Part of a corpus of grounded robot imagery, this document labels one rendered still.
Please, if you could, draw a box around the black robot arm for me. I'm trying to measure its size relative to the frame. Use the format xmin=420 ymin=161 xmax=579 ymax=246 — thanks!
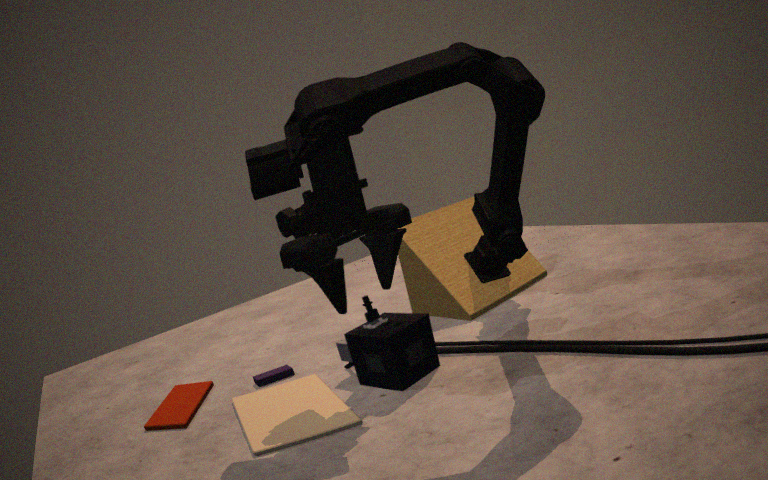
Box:
xmin=245 ymin=42 xmax=546 ymax=283

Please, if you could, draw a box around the tan flat square pad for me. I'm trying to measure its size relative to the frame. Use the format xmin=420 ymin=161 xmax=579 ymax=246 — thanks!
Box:
xmin=232 ymin=374 xmax=362 ymax=456

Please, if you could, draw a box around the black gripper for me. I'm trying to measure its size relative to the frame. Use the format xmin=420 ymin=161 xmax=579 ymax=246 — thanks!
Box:
xmin=280 ymin=172 xmax=412 ymax=314

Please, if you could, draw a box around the silver usb socket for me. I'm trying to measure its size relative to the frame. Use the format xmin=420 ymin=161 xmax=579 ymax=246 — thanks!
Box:
xmin=363 ymin=317 xmax=388 ymax=329

